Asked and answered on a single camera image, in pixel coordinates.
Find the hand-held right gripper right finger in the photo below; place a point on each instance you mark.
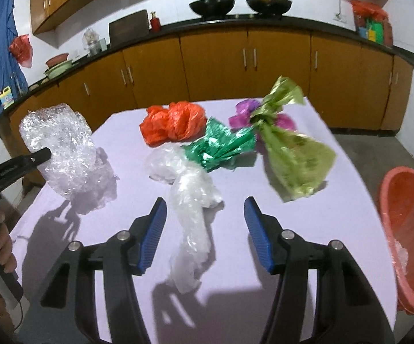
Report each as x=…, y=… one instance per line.
x=259, y=236

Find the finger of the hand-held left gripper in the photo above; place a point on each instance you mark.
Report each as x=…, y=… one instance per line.
x=27, y=165

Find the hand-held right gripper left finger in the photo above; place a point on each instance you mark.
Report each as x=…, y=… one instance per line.
x=152, y=234

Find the clear plastic bag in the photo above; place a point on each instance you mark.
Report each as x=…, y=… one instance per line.
x=189, y=200
x=63, y=143

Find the yellow-green plastic bag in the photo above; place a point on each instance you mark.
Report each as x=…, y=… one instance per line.
x=296, y=157

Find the green metallic plastic bag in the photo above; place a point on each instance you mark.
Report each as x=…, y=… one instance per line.
x=221, y=143

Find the red plastic bag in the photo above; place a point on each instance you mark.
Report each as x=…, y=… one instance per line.
x=173, y=123
x=21, y=52

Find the purple plastic bag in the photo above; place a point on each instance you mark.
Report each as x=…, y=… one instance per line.
x=244, y=109

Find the red plastic basket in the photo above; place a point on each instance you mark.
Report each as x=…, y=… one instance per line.
x=413, y=302

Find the yellow jug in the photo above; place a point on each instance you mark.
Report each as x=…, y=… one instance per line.
x=6, y=97

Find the lavender tablecloth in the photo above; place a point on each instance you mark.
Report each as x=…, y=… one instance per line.
x=336, y=229

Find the green basin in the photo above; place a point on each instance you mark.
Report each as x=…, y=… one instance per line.
x=58, y=71

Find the red basin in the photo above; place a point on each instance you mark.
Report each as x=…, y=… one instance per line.
x=57, y=60

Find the hanging red plastic bag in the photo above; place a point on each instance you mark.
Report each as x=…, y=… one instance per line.
x=21, y=52

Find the glass jar with plastic bag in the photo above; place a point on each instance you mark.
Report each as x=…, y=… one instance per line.
x=93, y=43

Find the dark cutting board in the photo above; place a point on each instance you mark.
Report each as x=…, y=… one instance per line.
x=128, y=28

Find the row of wooden base cabinets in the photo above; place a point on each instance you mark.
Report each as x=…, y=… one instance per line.
x=210, y=68

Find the red bottle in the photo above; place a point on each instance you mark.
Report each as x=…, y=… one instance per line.
x=155, y=23

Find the black countertop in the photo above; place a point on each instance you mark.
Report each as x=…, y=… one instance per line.
x=300, y=23

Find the gas stove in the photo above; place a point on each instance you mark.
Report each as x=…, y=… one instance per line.
x=241, y=16

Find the black wok with lid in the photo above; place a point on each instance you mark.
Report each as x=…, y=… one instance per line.
x=268, y=3

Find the green bottle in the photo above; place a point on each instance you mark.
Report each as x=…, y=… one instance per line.
x=375, y=32

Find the red bag over containers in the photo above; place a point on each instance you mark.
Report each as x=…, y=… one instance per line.
x=368, y=10

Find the white wall socket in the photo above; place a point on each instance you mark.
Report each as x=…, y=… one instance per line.
x=340, y=17

